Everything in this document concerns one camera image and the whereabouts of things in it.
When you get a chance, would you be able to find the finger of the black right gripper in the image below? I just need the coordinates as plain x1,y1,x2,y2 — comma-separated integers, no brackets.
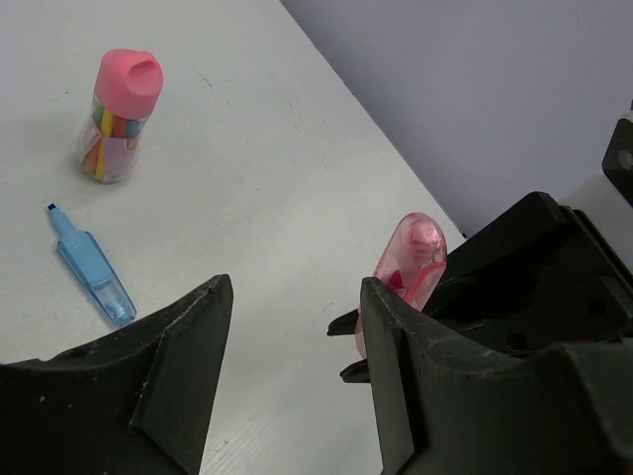
339,358,371,384
326,306,360,336

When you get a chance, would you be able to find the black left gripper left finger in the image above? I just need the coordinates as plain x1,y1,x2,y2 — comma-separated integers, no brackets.
1,275,233,474

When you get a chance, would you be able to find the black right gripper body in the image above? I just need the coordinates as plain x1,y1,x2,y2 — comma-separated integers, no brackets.
424,192,632,354

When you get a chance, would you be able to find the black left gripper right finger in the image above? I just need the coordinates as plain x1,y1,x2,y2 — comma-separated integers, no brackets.
360,278,632,474

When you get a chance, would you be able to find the pink correction tape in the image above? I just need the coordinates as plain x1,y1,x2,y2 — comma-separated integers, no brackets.
354,212,449,357

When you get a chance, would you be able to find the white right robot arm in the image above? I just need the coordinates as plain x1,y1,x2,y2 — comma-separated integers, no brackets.
376,117,632,386

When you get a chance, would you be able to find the blue correction tape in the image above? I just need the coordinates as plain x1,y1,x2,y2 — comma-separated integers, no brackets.
47,204,136,328

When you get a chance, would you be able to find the pink glue stick bottle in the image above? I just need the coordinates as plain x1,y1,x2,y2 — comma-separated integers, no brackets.
76,48,164,184

